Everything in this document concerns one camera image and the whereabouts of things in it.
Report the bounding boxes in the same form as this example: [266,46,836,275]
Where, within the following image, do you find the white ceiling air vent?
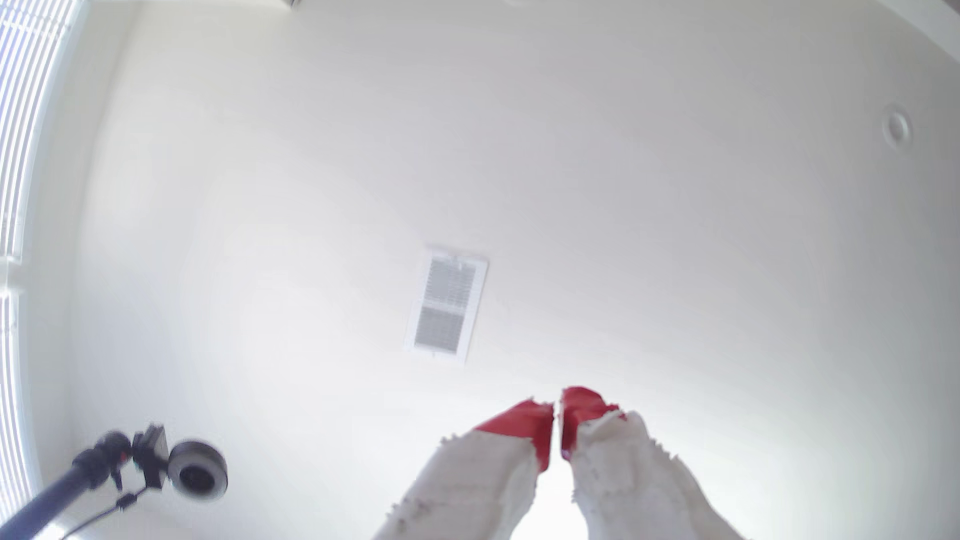
[405,246,490,365]

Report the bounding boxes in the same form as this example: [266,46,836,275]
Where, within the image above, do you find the thin black webcam cable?
[60,486,151,540]

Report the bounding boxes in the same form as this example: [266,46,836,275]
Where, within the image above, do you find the black webcam mount clamp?
[131,423,172,492]

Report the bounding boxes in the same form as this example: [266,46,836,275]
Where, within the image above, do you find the round white smoke detector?
[881,105,915,151]

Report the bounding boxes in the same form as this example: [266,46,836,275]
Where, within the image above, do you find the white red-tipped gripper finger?
[372,399,555,540]
[561,386,745,540]

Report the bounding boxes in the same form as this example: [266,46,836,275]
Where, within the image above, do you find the round black grey webcam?
[166,439,230,502]

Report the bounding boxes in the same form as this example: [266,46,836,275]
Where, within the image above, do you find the white window blinds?
[0,0,85,526]

